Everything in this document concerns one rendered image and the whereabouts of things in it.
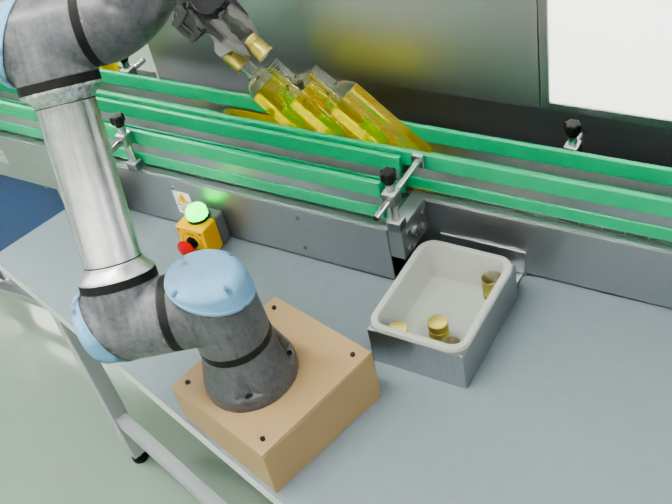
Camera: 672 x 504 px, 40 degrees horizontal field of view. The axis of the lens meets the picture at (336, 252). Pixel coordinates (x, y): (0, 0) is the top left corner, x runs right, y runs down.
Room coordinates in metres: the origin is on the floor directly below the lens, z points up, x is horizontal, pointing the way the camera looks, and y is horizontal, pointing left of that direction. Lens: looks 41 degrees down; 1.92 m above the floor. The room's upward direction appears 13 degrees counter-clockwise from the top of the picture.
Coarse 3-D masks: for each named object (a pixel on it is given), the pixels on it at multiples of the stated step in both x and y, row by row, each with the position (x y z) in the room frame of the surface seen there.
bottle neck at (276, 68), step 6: (276, 60) 1.50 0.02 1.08; (270, 66) 1.49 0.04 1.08; (276, 66) 1.49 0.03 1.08; (282, 66) 1.49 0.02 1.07; (270, 72) 1.49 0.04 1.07; (276, 72) 1.48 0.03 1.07; (282, 72) 1.48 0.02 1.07; (288, 72) 1.48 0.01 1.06; (276, 78) 1.48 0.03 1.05; (282, 78) 1.48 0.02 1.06; (288, 78) 1.47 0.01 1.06
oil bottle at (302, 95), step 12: (288, 84) 1.47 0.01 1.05; (300, 84) 1.45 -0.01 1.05; (312, 84) 1.46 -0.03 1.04; (288, 96) 1.46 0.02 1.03; (300, 96) 1.44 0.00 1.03; (312, 96) 1.43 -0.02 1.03; (324, 96) 1.44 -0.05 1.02; (300, 108) 1.44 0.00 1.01; (312, 108) 1.42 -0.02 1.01; (324, 108) 1.42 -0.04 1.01; (312, 120) 1.43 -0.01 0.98; (324, 120) 1.41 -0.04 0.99; (336, 120) 1.40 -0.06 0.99; (324, 132) 1.42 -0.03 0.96; (336, 132) 1.40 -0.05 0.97; (348, 132) 1.39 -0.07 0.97
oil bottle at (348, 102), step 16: (336, 96) 1.39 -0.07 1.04; (352, 96) 1.39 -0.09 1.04; (368, 96) 1.40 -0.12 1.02; (336, 112) 1.40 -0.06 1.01; (352, 112) 1.37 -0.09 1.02; (368, 112) 1.37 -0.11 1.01; (384, 112) 1.38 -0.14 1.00; (352, 128) 1.38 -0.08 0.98; (368, 128) 1.36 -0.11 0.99; (384, 128) 1.35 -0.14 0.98; (400, 128) 1.36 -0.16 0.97; (400, 144) 1.33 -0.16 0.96; (416, 144) 1.34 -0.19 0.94
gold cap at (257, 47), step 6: (252, 36) 1.52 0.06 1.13; (258, 36) 1.53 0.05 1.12; (246, 42) 1.51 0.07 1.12; (252, 42) 1.51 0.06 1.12; (258, 42) 1.51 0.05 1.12; (264, 42) 1.52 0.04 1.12; (252, 48) 1.51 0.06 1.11; (258, 48) 1.50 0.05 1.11; (264, 48) 1.50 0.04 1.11; (270, 48) 1.51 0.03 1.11; (252, 54) 1.51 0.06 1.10; (258, 54) 1.50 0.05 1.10; (264, 54) 1.49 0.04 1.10; (258, 60) 1.50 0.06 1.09
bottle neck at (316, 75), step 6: (318, 66) 1.45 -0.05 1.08; (312, 72) 1.44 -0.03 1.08; (318, 72) 1.44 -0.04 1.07; (324, 72) 1.44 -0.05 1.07; (312, 78) 1.44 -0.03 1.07; (318, 78) 1.43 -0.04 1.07; (324, 78) 1.43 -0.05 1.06; (330, 78) 1.43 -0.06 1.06; (318, 84) 1.43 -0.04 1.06; (324, 84) 1.42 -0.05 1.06; (330, 84) 1.42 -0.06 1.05; (324, 90) 1.42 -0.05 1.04
